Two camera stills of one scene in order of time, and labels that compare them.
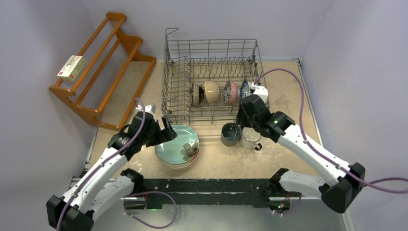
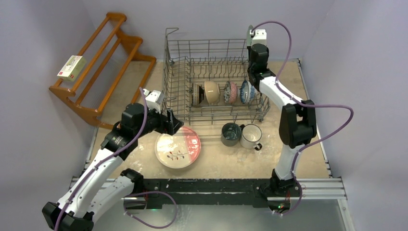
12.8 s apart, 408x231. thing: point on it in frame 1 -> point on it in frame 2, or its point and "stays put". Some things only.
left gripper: [167, 134] -> [168, 124]
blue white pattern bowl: [244, 91] stays put
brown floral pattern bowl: [231, 92] stays put
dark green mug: [231, 134] stays put
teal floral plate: [181, 149] -> [248, 36]
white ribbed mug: [249, 138] stays put
